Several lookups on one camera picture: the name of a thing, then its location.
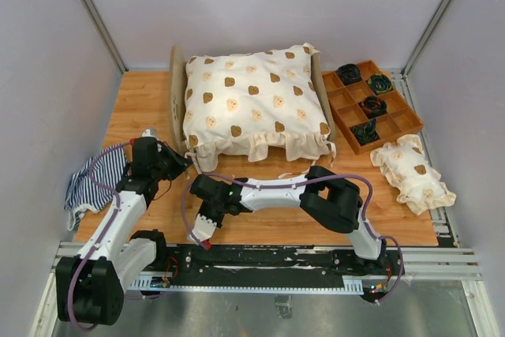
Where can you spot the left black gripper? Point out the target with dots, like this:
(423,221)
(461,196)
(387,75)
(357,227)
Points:
(180,162)

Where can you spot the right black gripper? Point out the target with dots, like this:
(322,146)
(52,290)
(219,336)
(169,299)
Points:
(215,219)

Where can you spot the wooden pet bed frame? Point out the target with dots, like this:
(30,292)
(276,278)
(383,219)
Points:
(178,81)

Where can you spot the bear print bed cushion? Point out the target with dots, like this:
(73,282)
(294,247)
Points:
(244,104)

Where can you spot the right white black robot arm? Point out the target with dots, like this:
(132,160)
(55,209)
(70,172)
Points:
(338,202)

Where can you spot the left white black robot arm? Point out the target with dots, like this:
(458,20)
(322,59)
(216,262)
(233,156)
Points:
(91,285)

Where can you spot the striped blue white cloth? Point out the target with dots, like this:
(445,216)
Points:
(89,189)

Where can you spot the dark green rolled sock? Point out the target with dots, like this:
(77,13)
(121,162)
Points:
(365,133)

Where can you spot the orange wooden compartment tray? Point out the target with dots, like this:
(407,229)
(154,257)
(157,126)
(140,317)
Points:
(399,120)

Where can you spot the black orange rolled sock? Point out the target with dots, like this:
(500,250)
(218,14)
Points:
(373,107)

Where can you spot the black rolled sock back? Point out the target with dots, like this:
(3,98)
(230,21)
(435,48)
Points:
(348,74)

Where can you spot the small bear print pillow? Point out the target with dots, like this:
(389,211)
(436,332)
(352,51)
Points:
(406,168)

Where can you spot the green black rolled sock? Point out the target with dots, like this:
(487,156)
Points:
(379,84)

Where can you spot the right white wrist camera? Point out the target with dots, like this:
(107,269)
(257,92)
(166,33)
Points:
(202,231)

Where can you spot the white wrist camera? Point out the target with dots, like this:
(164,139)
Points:
(202,231)
(150,132)

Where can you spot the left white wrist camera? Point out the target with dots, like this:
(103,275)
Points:
(150,132)

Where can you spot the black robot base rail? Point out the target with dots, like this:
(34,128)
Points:
(182,259)

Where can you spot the white slotted cable duct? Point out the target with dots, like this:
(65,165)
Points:
(271,282)

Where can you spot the left aluminium frame post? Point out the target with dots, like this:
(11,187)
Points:
(99,25)

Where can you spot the aluminium frame post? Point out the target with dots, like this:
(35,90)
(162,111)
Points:
(99,25)
(429,31)

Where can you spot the right aluminium frame post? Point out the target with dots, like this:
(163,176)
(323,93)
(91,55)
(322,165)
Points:
(429,31)

